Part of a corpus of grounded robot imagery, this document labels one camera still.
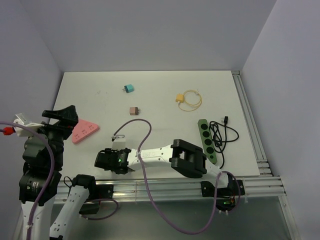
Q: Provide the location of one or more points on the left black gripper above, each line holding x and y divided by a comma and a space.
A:
68, 115

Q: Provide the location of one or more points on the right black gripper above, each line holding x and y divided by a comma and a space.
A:
108, 150

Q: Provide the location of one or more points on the yellow charger with cable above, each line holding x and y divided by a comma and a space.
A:
189, 101

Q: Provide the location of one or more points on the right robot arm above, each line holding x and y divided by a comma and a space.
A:
187, 159

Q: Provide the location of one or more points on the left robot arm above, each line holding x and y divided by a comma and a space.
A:
43, 162

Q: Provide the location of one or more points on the brown plug adapter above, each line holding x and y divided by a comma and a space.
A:
134, 111

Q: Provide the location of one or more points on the teal plug adapter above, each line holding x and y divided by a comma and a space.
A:
128, 88

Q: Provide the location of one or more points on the pink triangular power strip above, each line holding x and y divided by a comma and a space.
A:
83, 130

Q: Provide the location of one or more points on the green power strip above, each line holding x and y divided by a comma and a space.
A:
207, 140

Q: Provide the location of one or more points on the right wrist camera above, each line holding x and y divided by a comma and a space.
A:
118, 142

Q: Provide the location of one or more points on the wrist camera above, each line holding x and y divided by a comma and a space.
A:
118, 142
23, 120

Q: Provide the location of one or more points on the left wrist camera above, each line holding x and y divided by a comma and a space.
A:
23, 120

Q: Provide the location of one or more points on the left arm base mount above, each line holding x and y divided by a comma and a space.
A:
103, 191

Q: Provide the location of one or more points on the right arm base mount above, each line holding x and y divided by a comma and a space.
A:
226, 197

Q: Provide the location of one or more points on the aluminium front rail frame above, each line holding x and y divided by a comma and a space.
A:
171, 189

